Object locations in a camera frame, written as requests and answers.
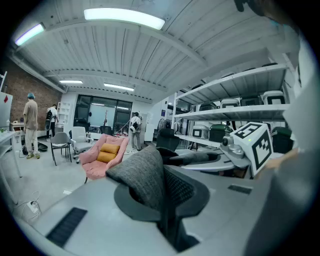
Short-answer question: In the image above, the white metal storage rack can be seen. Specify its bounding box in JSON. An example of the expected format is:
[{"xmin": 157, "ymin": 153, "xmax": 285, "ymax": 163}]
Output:
[{"xmin": 172, "ymin": 62, "xmax": 293, "ymax": 152}]

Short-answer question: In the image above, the large black-framed window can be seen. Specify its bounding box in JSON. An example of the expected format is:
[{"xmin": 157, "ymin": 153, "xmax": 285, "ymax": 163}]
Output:
[{"xmin": 73, "ymin": 94, "xmax": 133, "ymax": 134}]

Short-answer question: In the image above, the tall white shelf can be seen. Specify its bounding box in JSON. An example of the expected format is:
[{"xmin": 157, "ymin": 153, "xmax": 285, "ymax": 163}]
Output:
[{"xmin": 56, "ymin": 101, "xmax": 72, "ymax": 126}]

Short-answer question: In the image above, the orange cushion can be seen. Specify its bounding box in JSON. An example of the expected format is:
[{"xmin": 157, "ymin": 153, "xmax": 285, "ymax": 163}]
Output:
[{"xmin": 96, "ymin": 143, "xmax": 121, "ymax": 164}]

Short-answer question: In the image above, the row of boxy appliances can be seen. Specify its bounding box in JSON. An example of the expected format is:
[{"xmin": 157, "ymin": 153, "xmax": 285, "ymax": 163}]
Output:
[{"xmin": 191, "ymin": 62, "xmax": 294, "ymax": 154}]

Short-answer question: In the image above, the pink pet bed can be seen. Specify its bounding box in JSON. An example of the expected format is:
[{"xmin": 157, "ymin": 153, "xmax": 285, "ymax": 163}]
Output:
[{"xmin": 79, "ymin": 133, "xmax": 130, "ymax": 185}]

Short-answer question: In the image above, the dark grey garment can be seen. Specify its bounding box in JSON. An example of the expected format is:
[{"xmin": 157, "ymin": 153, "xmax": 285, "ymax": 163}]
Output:
[{"xmin": 105, "ymin": 144, "xmax": 226, "ymax": 253}]

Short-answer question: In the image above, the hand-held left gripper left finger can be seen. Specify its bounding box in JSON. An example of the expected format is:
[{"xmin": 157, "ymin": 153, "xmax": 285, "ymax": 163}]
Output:
[{"xmin": 14, "ymin": 176, "xmax": 179, "ymax": 256}]

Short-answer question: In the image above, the black cantilever chair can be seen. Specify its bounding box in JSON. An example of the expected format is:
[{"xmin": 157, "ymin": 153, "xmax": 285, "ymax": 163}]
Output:
[{"xmin": 99, "ymin": 125, "xmax": 114, "ymax": 137}]

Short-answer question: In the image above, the black standing fan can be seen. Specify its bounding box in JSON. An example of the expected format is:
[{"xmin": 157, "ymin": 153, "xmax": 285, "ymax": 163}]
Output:
[{"xmin": 156, "ymin": 118, "xmax": 166, "ymax": 138}]

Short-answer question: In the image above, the white power strip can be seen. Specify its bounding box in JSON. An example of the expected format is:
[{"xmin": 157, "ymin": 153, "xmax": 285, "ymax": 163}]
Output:
[{"xmin": 26, "ymin": 200, "xmax": 41, "ymax": 214}]

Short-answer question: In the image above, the grey chair with black legs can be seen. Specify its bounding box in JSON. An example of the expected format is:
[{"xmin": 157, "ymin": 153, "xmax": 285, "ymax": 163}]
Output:
[{"xmin": 50, "ymin": 131, "xmax": 73, "ymax": 167}]

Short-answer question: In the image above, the white work table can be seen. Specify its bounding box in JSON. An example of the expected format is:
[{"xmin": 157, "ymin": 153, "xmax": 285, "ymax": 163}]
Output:
[{"xmin": 0, "ymin": 131, "xmax": 23, "ymax": 206}]

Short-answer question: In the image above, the person's light grey shirt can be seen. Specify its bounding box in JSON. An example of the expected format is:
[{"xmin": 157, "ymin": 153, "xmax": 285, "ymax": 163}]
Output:
[{"xmin": 246, "ymin": 23, "xmax": 320, "ymax": 256}]

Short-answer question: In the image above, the grey cabinet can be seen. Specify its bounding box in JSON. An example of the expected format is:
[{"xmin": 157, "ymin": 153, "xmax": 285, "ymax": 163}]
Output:
[{"xmin": 0, "ymin": 91, "xmax": 14, "ymax": 128}]

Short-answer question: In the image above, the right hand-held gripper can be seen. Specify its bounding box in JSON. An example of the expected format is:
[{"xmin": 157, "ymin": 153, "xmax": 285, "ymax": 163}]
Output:
[{"xmin": 174, "ymin": 121, "xmax": 274, "ymax": 177}]

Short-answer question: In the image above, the black mesh office chair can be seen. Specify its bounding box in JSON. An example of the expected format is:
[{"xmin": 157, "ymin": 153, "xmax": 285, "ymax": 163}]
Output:
[{"xmin": 156, "ymin": 128, "xmax": 181, "ymax": 152}]

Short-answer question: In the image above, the white office chair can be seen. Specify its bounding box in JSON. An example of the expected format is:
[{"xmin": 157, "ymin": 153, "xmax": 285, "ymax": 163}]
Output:
[{"xmin": 70, "ymin": 126, "xmax": 94, "ymax": 165}]

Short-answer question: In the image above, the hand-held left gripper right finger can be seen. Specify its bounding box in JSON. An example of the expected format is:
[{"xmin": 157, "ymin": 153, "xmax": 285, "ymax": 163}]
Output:
[{"xmin": 179, "ymin": 172, "xmax": 274, "ymax": 256}]

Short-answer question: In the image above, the person's face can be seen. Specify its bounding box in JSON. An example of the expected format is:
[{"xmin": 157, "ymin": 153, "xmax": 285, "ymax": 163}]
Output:
[{"xmin": 252, "ymin": 0, "xmax": 301, "ymax": 33}]

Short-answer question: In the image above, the white floor cable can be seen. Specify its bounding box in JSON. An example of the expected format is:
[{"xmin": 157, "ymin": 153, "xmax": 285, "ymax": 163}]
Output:
[{"xmin": 18, "ymin": 191, "xmax": 42, "ymax": 221}]

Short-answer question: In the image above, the low white shelf unit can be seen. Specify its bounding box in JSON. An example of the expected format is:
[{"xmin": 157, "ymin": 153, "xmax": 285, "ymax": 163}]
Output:
[{"xmin": 9, "ymin": 121, "xmax": 26, "ymax": 133}]

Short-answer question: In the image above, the person's right forearm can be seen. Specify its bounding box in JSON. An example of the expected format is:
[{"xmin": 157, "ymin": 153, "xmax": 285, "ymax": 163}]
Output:
[{"xmin": 259, "ymin": 147, "xmax": 301, "ymax": 180}]

